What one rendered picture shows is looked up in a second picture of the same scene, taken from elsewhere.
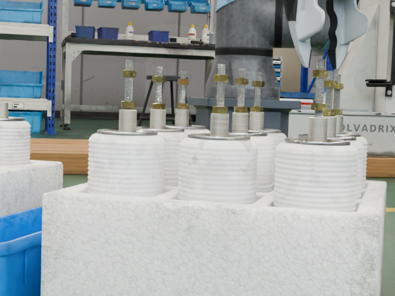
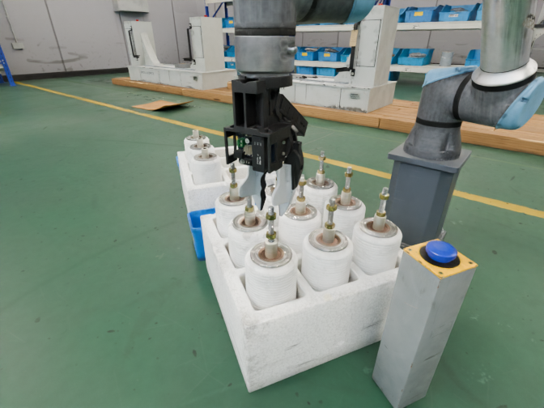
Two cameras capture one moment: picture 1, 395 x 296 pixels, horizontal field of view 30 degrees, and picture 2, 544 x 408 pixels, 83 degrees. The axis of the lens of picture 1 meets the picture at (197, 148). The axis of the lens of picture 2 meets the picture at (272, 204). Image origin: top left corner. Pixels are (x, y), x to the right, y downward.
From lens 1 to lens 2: 0.82 m
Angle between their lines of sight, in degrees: 55
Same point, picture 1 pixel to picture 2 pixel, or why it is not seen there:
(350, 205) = (268, 302)
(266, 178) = (299, 244)
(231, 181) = (236, 252)
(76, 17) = not seen: outside the picture
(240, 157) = (240, 242)
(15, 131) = not seen: hidden behind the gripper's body
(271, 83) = (448, 147)
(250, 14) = (435, 96)
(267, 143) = (299, 226)
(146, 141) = (226, 210)
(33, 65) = not seen: hidden behind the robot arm
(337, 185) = (257, 289)
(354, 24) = (278, 194)
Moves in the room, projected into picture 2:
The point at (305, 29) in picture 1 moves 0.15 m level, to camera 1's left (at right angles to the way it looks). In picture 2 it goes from (248, 189) to (206, 163)
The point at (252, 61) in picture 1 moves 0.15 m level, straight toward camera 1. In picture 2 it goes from (431, 131) to (395, 140)
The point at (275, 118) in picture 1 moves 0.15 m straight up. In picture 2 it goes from (435, 175) to (451, 119)
